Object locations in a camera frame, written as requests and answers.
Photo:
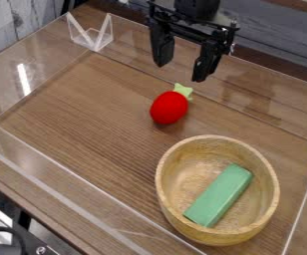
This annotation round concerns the light wooden bowl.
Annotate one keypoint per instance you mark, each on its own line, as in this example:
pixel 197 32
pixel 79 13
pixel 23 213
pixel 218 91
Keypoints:
pixel 185 171

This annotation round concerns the red plush strawberry toy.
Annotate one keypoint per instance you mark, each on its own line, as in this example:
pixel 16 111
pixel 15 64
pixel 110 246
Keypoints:
pixel 170 105

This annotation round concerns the clear acrylic corner bracket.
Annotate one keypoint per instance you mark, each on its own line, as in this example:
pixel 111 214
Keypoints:
pixel 91 38

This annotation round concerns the black metal table frame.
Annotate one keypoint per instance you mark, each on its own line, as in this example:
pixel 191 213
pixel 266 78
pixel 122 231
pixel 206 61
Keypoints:
pixel 33 245

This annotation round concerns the clear acrylic wall panel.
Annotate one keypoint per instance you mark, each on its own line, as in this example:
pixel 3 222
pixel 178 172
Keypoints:
pixel 96 223

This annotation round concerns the green rectangular block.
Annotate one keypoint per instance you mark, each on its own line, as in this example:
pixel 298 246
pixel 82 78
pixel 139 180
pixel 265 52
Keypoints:
pixel 219 195

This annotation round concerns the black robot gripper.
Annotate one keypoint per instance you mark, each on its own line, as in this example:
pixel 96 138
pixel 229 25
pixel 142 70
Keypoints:
pixel 195 21

